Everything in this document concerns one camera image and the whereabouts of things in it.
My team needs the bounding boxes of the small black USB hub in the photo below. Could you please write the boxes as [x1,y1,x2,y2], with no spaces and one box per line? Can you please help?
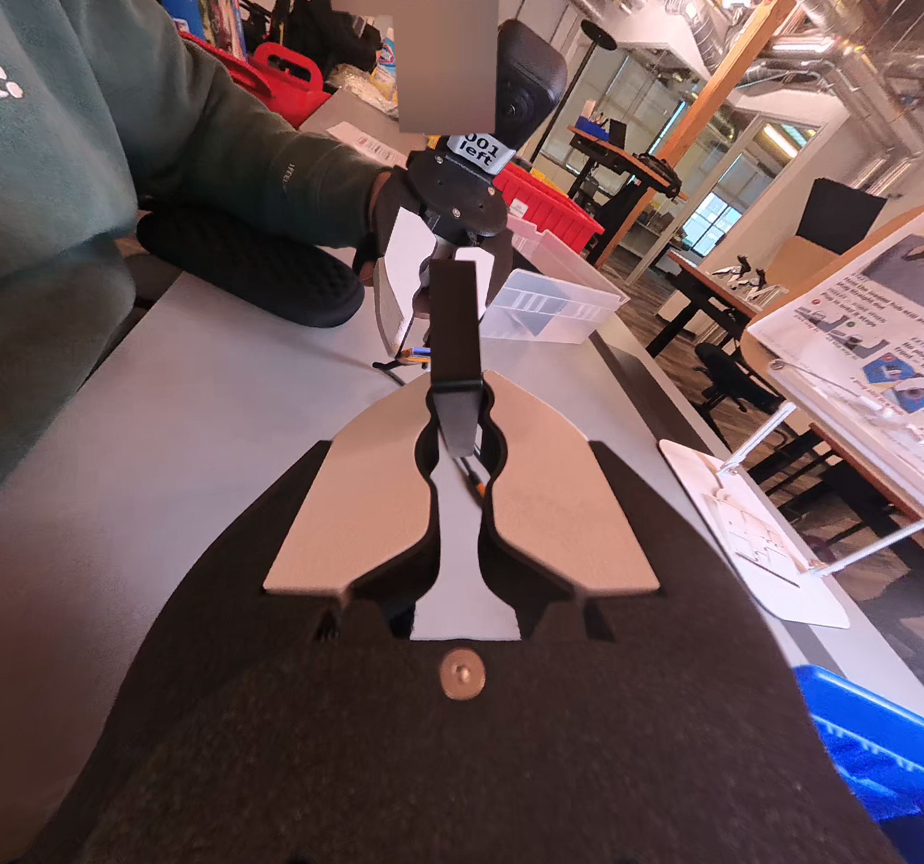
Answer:
[426,259,485,459]

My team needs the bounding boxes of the wooden side table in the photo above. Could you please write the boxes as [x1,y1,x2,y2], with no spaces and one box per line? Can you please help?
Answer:
[646,250,788,360]

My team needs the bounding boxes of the red handled crate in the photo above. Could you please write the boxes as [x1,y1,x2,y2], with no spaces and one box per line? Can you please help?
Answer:
[180,30,333,129]

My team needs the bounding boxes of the black office chair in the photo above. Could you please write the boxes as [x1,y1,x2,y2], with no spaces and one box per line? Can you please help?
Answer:
[696,343,784,446]

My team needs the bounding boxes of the person's left hand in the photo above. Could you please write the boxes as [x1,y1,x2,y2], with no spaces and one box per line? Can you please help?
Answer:
[352,169,397,287]

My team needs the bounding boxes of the blue plastic bin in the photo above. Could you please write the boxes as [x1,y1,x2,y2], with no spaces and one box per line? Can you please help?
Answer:
[794,665,924,836]

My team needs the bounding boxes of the person's left forearm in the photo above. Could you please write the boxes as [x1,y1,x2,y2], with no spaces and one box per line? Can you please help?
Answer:
[137,34,394,251]

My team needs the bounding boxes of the wooden support post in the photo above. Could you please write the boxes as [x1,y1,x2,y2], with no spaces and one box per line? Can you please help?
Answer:
[592,0,795,269]

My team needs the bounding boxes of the clear plastic bin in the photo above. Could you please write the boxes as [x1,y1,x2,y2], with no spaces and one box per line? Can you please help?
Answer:
[480,218,629,345]

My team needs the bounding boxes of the window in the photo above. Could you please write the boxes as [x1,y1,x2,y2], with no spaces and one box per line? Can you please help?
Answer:
[682,193,744,255]

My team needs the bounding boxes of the colourful printed boxes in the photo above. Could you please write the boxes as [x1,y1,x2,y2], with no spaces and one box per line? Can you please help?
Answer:
[152,0,250,60]

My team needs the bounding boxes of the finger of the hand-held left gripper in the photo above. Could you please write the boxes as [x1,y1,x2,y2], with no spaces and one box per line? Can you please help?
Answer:
[374,210,436,358]
[453,246,499,320]

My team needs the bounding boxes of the person's green sweatshirt torso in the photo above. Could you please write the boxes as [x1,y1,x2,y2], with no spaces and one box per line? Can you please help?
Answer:
[0,0,210,482]

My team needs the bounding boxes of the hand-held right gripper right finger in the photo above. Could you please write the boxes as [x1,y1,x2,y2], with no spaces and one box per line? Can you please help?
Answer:
[476,369,661,641]

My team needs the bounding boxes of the black backpack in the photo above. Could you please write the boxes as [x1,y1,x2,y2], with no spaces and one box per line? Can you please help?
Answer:
[635,153,683,193]

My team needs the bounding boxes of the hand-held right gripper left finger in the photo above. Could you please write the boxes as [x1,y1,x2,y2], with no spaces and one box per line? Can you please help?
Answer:
[262,379,443,640]

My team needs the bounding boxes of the shiny metal tools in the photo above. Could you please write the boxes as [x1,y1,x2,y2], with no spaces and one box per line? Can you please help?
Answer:
[711,254,770,295]

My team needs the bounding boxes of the black floor lamp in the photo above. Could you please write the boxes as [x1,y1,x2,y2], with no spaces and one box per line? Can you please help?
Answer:
[530,19,618,161]

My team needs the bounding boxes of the red plastic bin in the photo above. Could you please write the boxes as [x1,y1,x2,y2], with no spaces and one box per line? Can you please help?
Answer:
[494,160,606,253]

